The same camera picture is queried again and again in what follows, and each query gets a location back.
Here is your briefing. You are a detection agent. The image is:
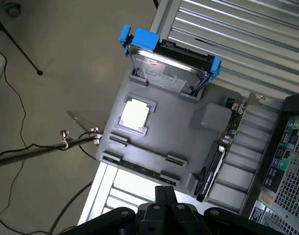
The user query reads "green graphics card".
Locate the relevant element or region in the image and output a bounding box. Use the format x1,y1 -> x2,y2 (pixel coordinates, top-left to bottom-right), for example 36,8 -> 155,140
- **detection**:
195,93 -> 266,203

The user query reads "silver CPU chip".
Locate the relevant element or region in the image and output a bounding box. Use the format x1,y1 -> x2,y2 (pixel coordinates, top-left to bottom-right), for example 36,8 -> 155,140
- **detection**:
118,99 -> 150,128

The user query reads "grey PC case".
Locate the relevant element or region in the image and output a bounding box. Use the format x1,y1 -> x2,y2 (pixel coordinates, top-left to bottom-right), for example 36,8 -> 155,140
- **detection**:
247,93 -> 299,235

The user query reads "hard disk with blue carrier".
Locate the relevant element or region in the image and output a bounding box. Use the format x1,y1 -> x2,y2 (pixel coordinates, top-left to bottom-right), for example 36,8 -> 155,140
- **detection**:
119,24 -> 223,95

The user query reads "black tripod leg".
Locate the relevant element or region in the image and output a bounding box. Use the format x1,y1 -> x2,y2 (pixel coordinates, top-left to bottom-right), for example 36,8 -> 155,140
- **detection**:
0,13 -> 44,75

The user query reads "grey caster wheel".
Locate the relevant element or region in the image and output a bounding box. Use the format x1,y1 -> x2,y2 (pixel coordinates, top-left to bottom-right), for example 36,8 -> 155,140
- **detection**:
2,0 -> 22,17

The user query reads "thick black floor cable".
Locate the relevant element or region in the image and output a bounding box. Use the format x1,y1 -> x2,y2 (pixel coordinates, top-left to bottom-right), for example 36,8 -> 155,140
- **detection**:
50,182 -> 93,233

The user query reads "black camera stand pole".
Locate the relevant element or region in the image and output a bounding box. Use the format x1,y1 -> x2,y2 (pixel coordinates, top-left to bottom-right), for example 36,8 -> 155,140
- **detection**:
0,110 -> 105,169

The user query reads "thin black floor cable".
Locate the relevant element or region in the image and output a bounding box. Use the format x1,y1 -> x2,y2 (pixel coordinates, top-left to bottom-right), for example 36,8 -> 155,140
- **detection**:
0,40 -> 28,235

